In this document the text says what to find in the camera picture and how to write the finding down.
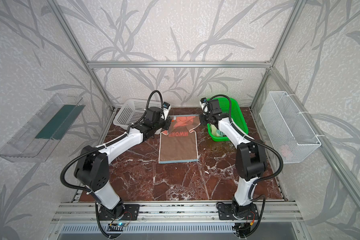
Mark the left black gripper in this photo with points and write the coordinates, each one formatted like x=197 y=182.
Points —
x=167 y=122

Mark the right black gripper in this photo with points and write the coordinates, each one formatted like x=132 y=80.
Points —
x=205 y=117

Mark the pink brown bear towel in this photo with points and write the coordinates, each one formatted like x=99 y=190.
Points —
x=178 y=144

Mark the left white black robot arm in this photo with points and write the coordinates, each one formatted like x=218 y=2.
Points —
x=92 y=169

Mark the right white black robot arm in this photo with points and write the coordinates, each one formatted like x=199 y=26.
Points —
x=250 y=156

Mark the light blue towel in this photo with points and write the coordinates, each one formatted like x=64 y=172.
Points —
x=217 y=133

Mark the green perforated plastic basket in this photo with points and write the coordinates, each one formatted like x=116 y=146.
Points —
x=232 y=124

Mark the white perforated plastic basket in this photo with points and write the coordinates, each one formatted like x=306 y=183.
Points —
x=130 y=113

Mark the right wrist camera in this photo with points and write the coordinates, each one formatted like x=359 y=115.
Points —
x=204 y=105

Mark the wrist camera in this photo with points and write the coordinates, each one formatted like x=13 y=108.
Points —
x=166 y=109
x=204 y=105

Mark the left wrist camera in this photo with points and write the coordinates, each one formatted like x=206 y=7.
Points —
x=166 y=109

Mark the aluminium frame rail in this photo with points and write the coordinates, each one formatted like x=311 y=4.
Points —
x=171 y=64

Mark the pink object in wire basket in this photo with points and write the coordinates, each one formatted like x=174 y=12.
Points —
x=286 y=152

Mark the white wire mesh basket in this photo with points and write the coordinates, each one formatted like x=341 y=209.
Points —
x=286 y=125

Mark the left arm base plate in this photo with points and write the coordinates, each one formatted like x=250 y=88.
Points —
x=129 y=212

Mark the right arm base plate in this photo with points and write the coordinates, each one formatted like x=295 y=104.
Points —
x=232 y=211

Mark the clear acrylic wall shelf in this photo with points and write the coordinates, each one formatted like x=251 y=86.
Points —
x=37 y=139

